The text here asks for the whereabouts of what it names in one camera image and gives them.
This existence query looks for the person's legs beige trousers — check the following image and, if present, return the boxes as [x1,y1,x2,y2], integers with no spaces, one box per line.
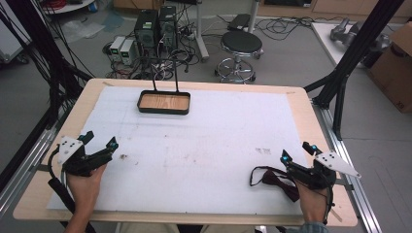
[117,221,260,233]

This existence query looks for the person's right hand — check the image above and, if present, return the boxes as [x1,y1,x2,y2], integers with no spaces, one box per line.
[292,180,330,225]

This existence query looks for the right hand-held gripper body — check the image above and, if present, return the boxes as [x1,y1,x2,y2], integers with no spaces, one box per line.
[286,150,362,191]

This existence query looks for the tangle of black cables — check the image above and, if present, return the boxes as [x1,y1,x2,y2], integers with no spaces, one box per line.
[102,48,200,82]

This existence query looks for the black computer tower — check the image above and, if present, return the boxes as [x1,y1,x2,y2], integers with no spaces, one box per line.
[157,5,179,51]
[133,9,160,58]

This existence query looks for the black round stool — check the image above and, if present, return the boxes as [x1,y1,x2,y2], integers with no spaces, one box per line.
[214,30,264,84]

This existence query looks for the black floor cables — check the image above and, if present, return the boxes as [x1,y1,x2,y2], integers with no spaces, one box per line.
[254,15,345,42]

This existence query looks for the black flat box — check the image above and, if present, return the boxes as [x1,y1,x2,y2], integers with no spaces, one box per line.
[226,13,253,33]

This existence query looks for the clear plastic sheet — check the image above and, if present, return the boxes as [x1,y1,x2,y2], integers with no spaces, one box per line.
[58,18,107,44]

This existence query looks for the brown cardboard box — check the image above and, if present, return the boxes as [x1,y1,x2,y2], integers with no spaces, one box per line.
[366,21,412,115]

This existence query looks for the white power supply unit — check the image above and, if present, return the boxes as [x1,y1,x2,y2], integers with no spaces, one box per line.
[120,39,137,66]
[109,35,127,63]

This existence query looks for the aluminium rail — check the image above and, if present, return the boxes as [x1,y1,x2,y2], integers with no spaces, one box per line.
[0,127,56,216]
[311,98,384,233]

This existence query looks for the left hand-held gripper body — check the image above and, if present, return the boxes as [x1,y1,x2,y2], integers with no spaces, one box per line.
[57,135,113,178]

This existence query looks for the black metal frame stand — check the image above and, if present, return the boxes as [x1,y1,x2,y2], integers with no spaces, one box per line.
[303,0,406,142]

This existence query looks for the dark red bow tie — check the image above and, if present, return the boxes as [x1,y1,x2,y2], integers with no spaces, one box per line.
[249,165,301,204]

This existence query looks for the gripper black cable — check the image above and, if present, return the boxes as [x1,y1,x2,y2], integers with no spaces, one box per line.
[47,145,97,233]
[322,176,336,226]

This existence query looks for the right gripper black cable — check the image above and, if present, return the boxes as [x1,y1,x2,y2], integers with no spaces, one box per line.
[322,176,336,226]

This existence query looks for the black metal frame with cables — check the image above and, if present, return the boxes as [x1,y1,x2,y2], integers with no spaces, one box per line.
[0,0,95,131]

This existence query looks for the black tray stand wooden base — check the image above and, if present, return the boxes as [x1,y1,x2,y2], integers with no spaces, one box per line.
[136,57,191,117]

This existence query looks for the white foam mat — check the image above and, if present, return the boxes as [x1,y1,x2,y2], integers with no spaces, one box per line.
[46,85,309,216]

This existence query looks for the white metal stand leg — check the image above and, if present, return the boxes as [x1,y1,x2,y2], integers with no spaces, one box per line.
[193,0,211,63]

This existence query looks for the person's left hand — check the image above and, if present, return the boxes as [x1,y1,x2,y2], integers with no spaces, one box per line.
[66,163,108,217]

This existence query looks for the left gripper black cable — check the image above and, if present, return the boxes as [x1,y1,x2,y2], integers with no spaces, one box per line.
[47,145,97,233]

